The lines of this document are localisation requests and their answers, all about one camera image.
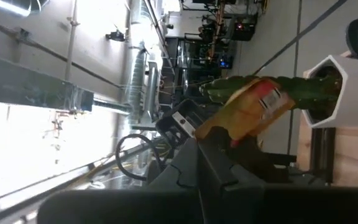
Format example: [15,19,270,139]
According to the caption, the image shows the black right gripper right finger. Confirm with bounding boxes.
[196,136,358,224]

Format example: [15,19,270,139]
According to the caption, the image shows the black equipment rack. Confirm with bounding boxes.
[178,0,260,78]

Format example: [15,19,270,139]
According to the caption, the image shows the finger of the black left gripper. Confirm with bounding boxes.
[208,126,298,184]

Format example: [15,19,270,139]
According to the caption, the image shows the green cactus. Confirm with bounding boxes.
[199,74,343,111]

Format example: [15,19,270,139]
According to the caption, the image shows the black ceiling camera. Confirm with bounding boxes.
[105,29,126,43]

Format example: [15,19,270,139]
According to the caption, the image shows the silver ventilation duct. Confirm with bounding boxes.
[126,46,160,125]

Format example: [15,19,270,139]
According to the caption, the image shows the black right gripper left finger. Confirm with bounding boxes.
[37,138,204,224]

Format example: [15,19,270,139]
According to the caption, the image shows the yellow green tea packet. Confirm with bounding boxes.
[193,77,296,147]

